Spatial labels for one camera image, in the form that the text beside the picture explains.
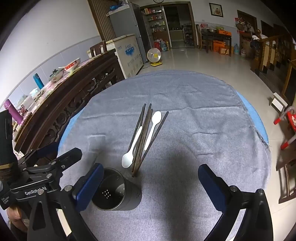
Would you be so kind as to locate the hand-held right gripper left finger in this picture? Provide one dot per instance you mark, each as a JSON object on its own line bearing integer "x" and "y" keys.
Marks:
{"x": 90, "y": 185}

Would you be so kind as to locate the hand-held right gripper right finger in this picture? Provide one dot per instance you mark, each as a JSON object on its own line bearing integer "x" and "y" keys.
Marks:
{"x": 208, "y": 183}

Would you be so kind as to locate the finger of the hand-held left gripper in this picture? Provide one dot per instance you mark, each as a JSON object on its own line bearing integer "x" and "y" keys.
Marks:
{"x": 69, "y": 155}
{"x": 47, "y": 148}

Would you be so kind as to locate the black perforated utensil holder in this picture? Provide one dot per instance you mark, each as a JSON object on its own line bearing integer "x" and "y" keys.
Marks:
{"x": 124, "y": 192}

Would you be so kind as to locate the white plastic spoon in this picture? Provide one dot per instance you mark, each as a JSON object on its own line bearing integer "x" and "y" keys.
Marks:
{"x": 127, "y": 160}
{"x": 157, "y": 116}

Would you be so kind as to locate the dark grey chopstick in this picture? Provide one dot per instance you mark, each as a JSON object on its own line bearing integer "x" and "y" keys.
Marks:
{"x": 139, "y": 119}
{"x": 158, "y": 129}

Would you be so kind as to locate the person's left hand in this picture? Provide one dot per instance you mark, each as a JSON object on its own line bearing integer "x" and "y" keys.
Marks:
{"x": 14, "y": 214}

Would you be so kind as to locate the purple bottle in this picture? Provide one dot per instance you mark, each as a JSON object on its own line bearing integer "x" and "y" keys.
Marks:
{"x": 12, "y": 111}

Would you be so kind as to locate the carved wooden sideboard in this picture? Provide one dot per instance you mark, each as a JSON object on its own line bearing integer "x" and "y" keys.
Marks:
{"x": 69, "y": 99}

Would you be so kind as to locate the teal thermos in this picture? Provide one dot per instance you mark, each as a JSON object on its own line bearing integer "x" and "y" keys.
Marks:
{"x": 38, "y": 81}

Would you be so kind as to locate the grey cloth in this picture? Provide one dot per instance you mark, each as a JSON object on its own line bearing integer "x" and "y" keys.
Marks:
{"x": 196, "y": 111}

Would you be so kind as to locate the pot with lid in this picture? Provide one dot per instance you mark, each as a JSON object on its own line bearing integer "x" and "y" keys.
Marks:
{"x": 56, "y": 74}

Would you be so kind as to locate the brown wooden chair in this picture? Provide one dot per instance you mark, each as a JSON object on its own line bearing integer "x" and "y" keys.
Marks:
{"x": 286, "y": 180}

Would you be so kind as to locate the blue round table cover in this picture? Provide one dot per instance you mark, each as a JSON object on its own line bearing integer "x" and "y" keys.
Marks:
{"x": 254, "y": 115}

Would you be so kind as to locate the red and white bowl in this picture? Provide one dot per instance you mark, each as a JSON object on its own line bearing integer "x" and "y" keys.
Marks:
{"x": 72, "y": 64}

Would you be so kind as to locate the red and white child chair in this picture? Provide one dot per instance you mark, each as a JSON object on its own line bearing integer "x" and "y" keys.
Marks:
{"x": 291, "y": 121}

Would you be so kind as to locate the white stool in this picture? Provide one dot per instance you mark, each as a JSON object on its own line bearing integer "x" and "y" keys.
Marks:
{"x": 278, "y": 102}

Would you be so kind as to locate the dark wooden chair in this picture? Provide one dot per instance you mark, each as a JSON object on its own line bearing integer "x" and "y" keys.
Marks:
{"x": 98, "y": 48}

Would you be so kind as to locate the white chest freezer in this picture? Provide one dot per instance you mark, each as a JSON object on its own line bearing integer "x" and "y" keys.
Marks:
{"x": 129, "y": 55}

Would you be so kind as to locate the brown wooden table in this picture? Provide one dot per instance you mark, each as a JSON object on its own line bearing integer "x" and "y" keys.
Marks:
{"x": 289, "y": 76}

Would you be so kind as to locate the blue water jug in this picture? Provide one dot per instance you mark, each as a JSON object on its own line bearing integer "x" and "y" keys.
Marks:
{"x": 236, "y": 48}

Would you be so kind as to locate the orange box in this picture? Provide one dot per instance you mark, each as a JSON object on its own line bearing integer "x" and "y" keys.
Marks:
{"x": 218, "y": 44}

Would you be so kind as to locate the brown slatted door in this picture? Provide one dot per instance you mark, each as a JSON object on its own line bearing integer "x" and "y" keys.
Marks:
{"x": 101, "y": 18}

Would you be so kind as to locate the wooden stair railing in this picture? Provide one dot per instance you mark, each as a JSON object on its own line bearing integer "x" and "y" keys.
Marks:
{"x": 270, "y": 53}

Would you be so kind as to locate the dark wooden side table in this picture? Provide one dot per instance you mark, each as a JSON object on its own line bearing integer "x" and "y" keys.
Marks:
{"x": 216, "y": 37}

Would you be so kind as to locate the grey refrigerator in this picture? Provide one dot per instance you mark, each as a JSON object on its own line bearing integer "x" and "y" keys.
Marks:
{"x": 126, "y": 20}

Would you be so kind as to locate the metal rack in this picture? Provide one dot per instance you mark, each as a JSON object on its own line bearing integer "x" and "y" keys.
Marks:
{"x": 188, "y": 34}

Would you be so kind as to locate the shelf with bottles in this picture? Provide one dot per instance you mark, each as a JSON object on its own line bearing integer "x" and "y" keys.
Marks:
{"x": 155, "y": 20}

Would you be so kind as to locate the framed picture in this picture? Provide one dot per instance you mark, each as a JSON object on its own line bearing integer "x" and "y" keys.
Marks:
{"x": 216, "y": 9}

